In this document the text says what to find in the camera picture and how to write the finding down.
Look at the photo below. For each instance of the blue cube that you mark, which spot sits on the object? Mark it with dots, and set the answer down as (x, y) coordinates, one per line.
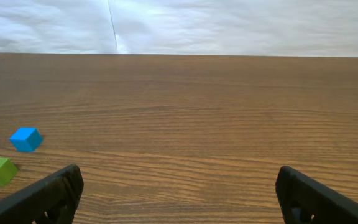
(25, 140)

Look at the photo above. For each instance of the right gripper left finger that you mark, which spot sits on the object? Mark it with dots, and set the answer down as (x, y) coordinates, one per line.
(48, 196)

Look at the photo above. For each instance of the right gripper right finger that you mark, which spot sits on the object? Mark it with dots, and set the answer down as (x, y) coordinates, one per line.
(309, 196)

